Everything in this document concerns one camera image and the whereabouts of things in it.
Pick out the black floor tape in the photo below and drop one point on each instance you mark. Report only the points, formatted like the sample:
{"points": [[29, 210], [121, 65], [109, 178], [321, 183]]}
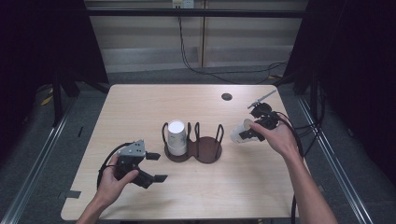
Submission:
{"points": [[80, 132]]}

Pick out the grey tape piece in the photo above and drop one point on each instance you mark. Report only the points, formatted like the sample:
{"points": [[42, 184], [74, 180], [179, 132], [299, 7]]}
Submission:
{"points": [[73, 194]]}

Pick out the person's left hand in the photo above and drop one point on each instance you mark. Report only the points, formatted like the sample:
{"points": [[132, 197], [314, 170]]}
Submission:
{"points": [[109, 186]]}

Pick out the black horizontal bar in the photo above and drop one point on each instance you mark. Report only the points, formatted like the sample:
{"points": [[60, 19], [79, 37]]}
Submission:
{"points": [[193, 12]]}

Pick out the black table grommet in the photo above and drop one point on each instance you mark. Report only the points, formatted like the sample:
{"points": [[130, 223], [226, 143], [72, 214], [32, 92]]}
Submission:
{"points": [[227, 96]]}

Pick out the stack of white cups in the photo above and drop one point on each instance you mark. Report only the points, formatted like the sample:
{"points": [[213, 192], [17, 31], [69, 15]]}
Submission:
{"points": [[176, 137]]}

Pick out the yellow floor tape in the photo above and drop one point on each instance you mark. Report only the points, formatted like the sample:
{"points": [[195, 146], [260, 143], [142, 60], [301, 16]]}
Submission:
{"points": [[46, 100]]}

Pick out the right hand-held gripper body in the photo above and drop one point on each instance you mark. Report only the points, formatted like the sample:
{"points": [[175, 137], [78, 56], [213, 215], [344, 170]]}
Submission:
{"points": [[264, 116]]}

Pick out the metal floor rail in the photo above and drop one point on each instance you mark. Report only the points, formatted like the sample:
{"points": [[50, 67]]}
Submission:
{"points": [[40, 161], [333, 161]]}

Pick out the dark brown double cup holder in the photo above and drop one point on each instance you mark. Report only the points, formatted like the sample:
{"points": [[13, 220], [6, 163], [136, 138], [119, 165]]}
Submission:
{"points": [[207, 152]]}

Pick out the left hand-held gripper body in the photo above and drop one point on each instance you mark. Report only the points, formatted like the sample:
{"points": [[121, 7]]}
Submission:
{"points": [[130, 161]]}

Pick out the person's right hand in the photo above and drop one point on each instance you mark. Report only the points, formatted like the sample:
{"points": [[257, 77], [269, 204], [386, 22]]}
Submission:
{"points": [[281, 140]]}

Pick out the black curtain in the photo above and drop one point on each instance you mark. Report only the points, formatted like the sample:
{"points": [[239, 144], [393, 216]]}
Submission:
{"points": [[358, 62], [37, 40]]}

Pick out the white wall socket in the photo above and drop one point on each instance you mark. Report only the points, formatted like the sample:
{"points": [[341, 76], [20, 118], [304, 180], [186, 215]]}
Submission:
{"points": [[183, 3]]}

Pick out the black metal stand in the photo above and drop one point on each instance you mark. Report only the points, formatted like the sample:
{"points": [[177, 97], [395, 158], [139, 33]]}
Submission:
{"points": [[57, 99], [314, 93]]}

